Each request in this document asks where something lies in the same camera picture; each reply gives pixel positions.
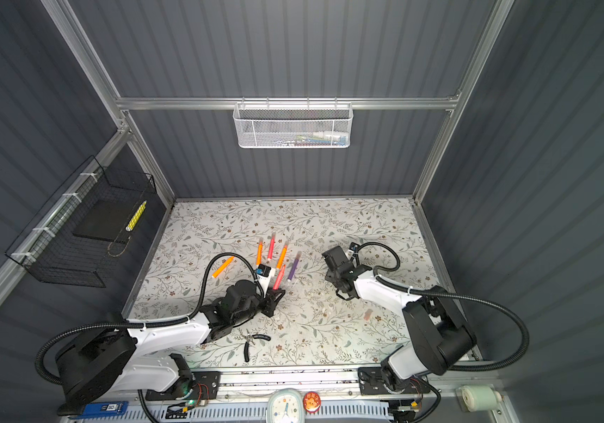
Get pink marker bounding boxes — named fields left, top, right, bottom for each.
left=267, top=233, right=277, bottom=261
left=273, top=264, right=286, bottom=291

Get purple marker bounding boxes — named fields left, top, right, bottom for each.
left=287, top=251, right=302, bottom=282

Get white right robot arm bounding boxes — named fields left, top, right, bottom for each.
left=322, top=244, right=476, bottom=391

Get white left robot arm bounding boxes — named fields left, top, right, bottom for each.
left=55, top=280, right=285, bottom=416

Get lone orange marker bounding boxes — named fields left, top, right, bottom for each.
left=212, top=256, right=234, bottom=278

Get white analog clock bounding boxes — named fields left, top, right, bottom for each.
left=266, top=389, right=306, bottom=423

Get red round button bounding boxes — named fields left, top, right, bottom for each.
left=303, top=391, right=321, bottom=414

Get yellow marker in basket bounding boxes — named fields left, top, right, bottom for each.
left=125, top=200, right=147, bottom=233

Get black flat pad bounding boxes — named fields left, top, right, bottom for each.
left=72, top=200, right=137, bottom=243

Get white tape roll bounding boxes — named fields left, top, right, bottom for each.
left=456, top=385, right=503, bottom=412

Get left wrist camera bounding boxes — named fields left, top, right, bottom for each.
left=255, top=264, right=273, bottom=296

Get black handled pliers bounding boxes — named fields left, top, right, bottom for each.
left=243, top=334, right=271, bottom=363

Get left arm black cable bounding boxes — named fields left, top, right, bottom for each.
left=34, top=252, right=266, bottom=386

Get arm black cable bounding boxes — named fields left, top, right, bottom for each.
left=351, top=241, right=530, bottom=372
left=34, top=252, right=266, bottom=386

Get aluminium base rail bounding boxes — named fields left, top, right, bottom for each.
left=71, top=360, right=504, bottom=405

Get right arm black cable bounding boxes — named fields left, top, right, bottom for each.
left=351, top=241, right=530, bottom=372

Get white wire mesh basket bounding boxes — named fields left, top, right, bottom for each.
left=233, top=103, right=354, bottom=149

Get black wire wall basket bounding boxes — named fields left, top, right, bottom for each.
left=6, top=160, right=156, bottom=288

